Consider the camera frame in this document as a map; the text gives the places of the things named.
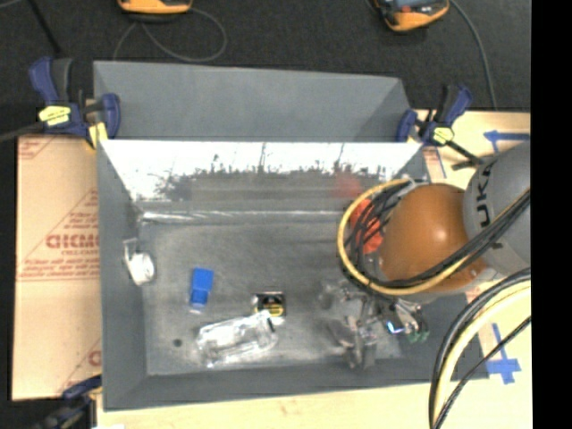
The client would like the red-orange rounded object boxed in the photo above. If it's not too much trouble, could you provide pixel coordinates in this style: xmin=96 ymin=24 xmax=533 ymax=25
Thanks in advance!
xmin=349 ymin=198 xmax=386 ymax=257

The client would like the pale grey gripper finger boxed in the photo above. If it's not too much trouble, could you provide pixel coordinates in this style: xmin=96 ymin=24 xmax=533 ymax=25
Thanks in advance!
xmin=344 ymin=316 xmax=364 ymax=371
xmin=362 ymin=326 xmax=379 ymax=369

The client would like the white tape roll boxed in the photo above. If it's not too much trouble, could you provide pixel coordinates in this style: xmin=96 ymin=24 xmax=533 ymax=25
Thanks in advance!
xmin=122 ymin=238 xmax=157 ymax=286

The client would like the grey metal bin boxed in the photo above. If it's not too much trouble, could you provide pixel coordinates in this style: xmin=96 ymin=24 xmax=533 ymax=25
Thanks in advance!
xmin=92 ymin=60 xmax=489 ymax=411

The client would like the blue small bottle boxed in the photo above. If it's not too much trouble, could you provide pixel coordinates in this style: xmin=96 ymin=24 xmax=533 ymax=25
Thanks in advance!
xmin=188 ymin=266 xmax=215 ymax=309

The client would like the brown cardboard board, red print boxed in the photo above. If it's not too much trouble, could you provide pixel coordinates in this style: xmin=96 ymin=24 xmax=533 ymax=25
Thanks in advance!
xmin=10 ymin=133 xmax=105 ymax=402

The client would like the black and yellow tape measure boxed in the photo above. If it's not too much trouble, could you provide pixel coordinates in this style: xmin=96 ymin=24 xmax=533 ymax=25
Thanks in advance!
xmin=251 ymin=290 xmax=287 ymax=318

